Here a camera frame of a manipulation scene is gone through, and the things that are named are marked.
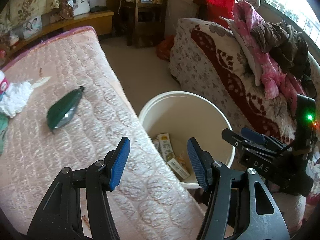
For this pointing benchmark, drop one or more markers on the white green milk carton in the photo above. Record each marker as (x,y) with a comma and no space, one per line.
(166,146)

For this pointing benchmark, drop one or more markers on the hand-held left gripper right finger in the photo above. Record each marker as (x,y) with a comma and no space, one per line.
(198,165)

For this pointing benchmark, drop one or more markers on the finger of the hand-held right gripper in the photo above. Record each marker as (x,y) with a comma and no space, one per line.
(252,135)
(232,137)

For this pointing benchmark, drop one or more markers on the couple photo frame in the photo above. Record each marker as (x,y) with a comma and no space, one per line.
(32,25)

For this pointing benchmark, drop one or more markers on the dark green packet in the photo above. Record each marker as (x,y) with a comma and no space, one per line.
(63,107)

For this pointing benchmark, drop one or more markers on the white tissue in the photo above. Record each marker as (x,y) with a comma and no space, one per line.
(15,100)

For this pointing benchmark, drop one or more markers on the brown coat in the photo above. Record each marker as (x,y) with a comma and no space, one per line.
(282,42)

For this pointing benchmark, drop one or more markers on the floral checked cloth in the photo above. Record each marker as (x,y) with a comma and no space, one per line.
(25,0)

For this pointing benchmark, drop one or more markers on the white pill bottle pink label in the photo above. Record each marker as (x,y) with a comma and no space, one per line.
(3,85)

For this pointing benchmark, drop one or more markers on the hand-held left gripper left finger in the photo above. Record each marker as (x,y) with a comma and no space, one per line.
(120,165)

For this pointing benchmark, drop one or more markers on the wooden chair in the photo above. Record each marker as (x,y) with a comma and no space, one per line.
(147,22)

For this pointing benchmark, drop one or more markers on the wooden cabinet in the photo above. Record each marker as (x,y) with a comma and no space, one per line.
(82,22)

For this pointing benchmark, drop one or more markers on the pile of clothes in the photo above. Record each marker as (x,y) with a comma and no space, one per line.
(270,72)

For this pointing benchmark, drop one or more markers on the floral covered sofa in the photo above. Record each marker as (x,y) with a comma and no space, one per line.
(212,62)

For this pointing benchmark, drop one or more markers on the cream plastic bucket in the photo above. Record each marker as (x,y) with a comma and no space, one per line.
(190,115)

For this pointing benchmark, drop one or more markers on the orange red bag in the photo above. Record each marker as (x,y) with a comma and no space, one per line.
(165,47)

